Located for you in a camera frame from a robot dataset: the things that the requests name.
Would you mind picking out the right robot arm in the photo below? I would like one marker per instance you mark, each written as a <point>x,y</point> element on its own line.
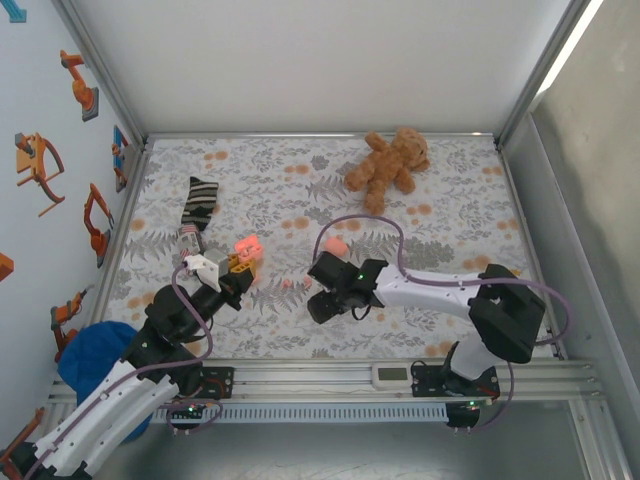
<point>505,310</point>

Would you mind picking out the black white striped sock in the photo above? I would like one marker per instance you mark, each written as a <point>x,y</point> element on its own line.
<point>200,200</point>

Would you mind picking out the blue cap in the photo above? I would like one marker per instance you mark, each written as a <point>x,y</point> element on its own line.
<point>90,350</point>

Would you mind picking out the white digital timer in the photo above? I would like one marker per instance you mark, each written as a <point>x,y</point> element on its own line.
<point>392,375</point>

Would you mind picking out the floral tablecloth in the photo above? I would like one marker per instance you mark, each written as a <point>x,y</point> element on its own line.
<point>240,165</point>

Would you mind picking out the small controller board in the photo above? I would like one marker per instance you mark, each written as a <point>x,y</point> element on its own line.
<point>192,411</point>
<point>465,412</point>

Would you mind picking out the brown teddy bear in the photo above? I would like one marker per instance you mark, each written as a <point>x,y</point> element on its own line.
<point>385,167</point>

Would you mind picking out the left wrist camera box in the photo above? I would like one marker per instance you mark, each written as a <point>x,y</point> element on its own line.
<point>205,272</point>

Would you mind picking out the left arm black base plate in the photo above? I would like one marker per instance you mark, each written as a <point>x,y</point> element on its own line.
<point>222,382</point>

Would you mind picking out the aluminium mounting rail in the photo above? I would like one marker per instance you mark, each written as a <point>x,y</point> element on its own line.
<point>310,380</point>

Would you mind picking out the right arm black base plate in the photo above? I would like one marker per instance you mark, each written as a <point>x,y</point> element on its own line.
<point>425,380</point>

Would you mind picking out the aluminium frame side bar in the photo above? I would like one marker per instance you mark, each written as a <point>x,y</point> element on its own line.
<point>122,210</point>
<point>519,200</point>

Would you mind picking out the aluminium frame cross bar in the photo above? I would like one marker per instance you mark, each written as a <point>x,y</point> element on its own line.
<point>320,135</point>

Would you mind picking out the blue orange robot wall sticker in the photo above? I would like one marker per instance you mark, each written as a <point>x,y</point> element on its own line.
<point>118,150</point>

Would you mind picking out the orange block wall sticker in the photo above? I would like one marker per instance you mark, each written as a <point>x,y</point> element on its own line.
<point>5,265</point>

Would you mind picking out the orange gripper wall sticker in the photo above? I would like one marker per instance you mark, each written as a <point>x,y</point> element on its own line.
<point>35,165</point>

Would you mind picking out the aluminium frame post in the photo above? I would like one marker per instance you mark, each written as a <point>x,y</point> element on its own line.
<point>100,70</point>
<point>545,70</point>

